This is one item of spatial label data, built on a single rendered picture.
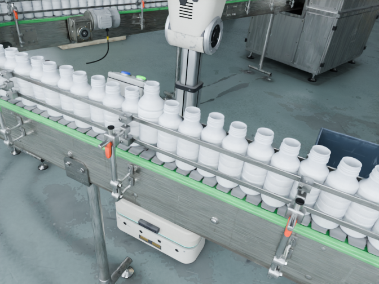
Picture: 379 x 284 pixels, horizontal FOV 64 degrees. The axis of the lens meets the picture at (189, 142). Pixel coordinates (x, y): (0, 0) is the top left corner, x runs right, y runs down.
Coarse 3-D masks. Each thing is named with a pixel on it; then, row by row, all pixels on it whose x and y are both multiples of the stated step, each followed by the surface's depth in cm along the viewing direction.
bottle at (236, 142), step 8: (232, 128) 67; (240, 128) 69; (232, 136) 67; (240, 136) 67; (224, 144) 69; (232, 144) 68; (240, 144) 68; (248, 144) 70; (240, 152) 68; (224, 160) 70; (232, 160) 69; (240, 160) 69; (224, 168) 71; (232, 168) 70; (240, 168) 71; (216, 176) 76; (232, 176) 72; (240, 176) 73; (224, 184) 73; (232, 184) 73
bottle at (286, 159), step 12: (288, 144) 65; (300, 144) 63; (276, 156) 65; (288, 156) 63; (288, 168) 63; (276, 180) 66; (288, 180) 65; (276, 192) 67; (288, 192) 68; (276, 204) 69
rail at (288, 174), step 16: (32, 80) 90; (80, 96) 83; (64, 112) 90; (112, 112) 80; (160, 128) 74; (144, 144) 80; (208, 144) 70; (256, 160) 66; (224, 176) 72; (288, 176) 63; (336, 192) 60; (352, 224) 62
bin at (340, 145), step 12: (324, 132) 114; (336, 132) 112; (324, 144) 116; (336, 144) 114; (348, 144) 111; (360, 144) 109; (372, 144) 107; (336, 156) 116; (348, 156) 114; (360, 156) 111; (372, 156) 109; (372, 168) 111
